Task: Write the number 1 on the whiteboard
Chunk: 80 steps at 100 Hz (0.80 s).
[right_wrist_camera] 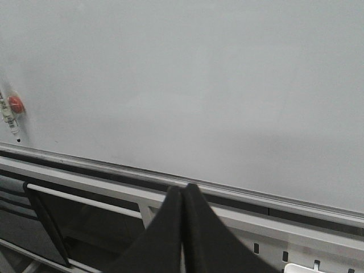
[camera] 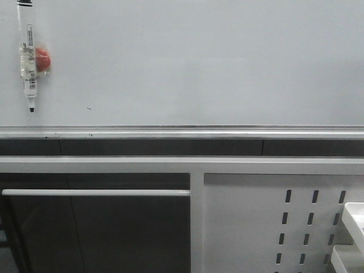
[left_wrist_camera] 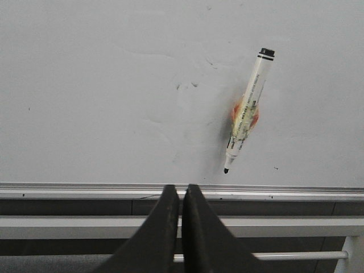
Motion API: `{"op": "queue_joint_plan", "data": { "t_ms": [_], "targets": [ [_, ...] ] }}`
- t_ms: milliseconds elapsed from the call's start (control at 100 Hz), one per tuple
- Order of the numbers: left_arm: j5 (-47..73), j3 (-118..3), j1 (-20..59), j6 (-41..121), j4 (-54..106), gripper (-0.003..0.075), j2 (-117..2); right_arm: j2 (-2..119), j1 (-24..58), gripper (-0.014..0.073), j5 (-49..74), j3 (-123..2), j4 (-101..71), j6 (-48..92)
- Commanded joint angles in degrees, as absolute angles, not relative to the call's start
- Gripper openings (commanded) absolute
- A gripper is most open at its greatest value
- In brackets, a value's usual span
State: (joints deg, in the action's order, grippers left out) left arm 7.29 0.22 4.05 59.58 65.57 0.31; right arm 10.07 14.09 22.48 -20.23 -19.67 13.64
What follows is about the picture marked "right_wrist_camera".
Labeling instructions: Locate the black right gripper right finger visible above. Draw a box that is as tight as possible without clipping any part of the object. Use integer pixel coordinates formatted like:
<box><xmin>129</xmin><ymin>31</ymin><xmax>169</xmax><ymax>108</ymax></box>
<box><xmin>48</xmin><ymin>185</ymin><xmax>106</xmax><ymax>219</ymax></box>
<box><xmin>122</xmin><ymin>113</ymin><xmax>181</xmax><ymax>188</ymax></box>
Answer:
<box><xmin>182</xmin><ymin>184</ymin><xmax>278</xmax><ymax>272</ymax></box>

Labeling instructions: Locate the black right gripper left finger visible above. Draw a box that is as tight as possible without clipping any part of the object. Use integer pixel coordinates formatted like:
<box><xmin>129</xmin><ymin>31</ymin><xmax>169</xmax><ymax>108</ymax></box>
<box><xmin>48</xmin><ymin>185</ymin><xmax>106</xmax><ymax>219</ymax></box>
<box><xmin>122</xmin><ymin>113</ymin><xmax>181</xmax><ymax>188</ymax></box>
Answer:
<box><xmin>105</xmin><ymin>187</ymin><xmax>182</xmax><ymax>272</ymax></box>

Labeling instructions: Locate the white whiteboard marker pen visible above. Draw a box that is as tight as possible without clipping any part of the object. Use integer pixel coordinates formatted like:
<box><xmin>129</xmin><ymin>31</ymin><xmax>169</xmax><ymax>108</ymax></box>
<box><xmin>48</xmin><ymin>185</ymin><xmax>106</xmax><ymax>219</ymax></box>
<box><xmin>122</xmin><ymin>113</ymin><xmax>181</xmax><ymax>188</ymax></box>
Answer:
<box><xmin>1</xmin><ymin>93</ymin><xmax>21</xmax><ymax>143</ymax></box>

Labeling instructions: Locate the red round magnet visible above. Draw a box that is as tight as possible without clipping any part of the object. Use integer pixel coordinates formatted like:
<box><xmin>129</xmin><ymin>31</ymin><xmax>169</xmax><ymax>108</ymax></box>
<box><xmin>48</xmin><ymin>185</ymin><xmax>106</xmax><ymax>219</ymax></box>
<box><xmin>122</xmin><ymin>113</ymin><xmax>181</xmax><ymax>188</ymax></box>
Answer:
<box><xmin>7</xmin><ymin>96</ymin><xmax>25</xmax><ymax>114</ymax></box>

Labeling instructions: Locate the large whiteboard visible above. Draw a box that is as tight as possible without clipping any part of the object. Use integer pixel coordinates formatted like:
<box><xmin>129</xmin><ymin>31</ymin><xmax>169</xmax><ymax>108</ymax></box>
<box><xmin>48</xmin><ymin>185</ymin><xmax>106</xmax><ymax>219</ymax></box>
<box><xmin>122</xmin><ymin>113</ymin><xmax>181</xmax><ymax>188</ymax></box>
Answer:
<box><xmin>1</xmin><ymin>1</ymin><xmax>363</xmax><ymax>226</ymax></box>

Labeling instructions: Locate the white upper plastic tray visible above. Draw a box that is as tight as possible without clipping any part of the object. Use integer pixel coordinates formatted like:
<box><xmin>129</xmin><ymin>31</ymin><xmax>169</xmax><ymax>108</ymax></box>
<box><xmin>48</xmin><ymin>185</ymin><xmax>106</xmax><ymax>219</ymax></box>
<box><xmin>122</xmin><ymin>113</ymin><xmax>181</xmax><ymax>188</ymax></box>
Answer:
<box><xmin>284</xmin><ymin>262</ymin><xmax>364</xmax><ymax>273</ymax></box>

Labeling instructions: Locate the white horizontal rod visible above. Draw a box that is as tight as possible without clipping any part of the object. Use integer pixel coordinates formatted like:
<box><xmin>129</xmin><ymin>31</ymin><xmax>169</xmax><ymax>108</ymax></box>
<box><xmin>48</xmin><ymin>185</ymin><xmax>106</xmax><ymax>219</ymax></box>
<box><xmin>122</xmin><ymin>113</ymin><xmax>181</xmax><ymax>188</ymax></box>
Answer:
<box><xmin>27</xmin><ymin>184</ymin><xmax>142</xmax><ymax>219</ymax></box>

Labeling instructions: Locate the white metal stand frame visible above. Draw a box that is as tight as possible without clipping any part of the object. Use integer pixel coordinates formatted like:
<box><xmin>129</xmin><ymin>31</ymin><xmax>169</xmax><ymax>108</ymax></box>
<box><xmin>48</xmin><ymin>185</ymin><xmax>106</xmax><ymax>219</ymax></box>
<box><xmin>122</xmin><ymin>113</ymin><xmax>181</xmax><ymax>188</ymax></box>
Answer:
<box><xmin>1</xmin><ymin>157</ymin><xmax>363</xmax><ymax>268</ymax></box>

